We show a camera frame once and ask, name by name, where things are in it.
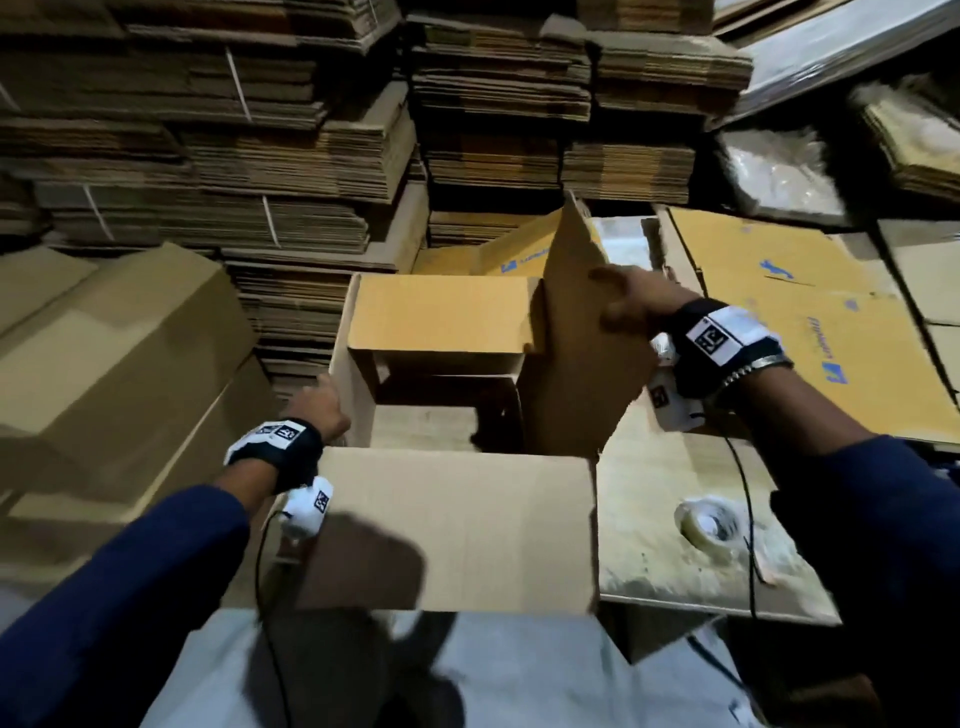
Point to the yellow carton with blue print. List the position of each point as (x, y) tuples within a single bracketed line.
[(518, 248)]

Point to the brown carton blue print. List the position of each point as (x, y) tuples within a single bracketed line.
[(840, 330)]

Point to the pile of brown cartons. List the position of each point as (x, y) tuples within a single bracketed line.
[(915, 270)]

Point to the plywood work board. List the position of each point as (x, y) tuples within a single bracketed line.
[(660, 510)]

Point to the person's right forearm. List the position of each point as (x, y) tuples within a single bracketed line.
[(870, 555)]

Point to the person's right hand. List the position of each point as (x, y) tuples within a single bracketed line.
[(638, 293)]

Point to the stacks of flat cardboard bundles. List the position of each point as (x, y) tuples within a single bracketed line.
[(165, 135)]

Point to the black right wrist band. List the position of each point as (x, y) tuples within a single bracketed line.
[(723, 348)]

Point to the person's left hand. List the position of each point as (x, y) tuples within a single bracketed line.
[(318, 408)]

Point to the black left wrist band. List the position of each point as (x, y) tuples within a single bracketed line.
[(275, 450)]

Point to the pale flat board bundle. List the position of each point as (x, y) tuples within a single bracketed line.
[(840, 53)]

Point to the black wrist band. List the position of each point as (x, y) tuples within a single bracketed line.
[(723, 348), (275, 450)]

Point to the yellow cardboard box blue marks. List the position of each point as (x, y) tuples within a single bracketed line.
[(450, 525)]

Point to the clear plastic sheet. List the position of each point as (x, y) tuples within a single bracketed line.
[(780, 173)]

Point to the clear tape roll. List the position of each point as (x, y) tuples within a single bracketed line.
[(708, 528)]

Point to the person's left forearm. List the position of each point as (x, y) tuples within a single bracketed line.
[(120, 600)]

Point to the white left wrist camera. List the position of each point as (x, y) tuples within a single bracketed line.
[(305, 510)]

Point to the white plastic sack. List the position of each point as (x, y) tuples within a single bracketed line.
[(627, 240)]

